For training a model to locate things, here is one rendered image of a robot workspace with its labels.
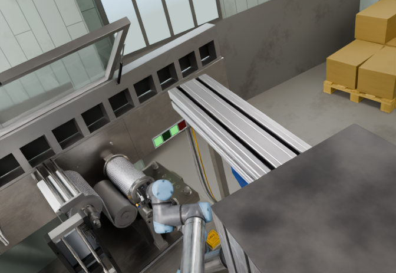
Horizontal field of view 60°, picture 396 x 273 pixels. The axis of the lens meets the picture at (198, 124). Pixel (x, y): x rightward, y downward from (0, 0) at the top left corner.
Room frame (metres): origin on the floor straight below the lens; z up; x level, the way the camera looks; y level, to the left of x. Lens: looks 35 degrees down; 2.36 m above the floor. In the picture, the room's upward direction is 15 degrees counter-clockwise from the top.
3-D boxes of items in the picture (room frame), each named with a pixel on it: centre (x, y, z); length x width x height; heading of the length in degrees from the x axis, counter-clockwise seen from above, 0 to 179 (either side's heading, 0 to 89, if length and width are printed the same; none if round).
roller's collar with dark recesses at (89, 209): (1.01, 0.53, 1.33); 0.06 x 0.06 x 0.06; 32
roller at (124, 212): (1.21, 0.50, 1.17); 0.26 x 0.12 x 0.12; 32
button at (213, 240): (1.05, 0.07, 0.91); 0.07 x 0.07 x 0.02; 32
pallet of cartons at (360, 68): (3.28, -2.26, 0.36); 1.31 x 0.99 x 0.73; 109
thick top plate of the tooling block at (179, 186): (1.40, 0.27, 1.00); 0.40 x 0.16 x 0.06; 32
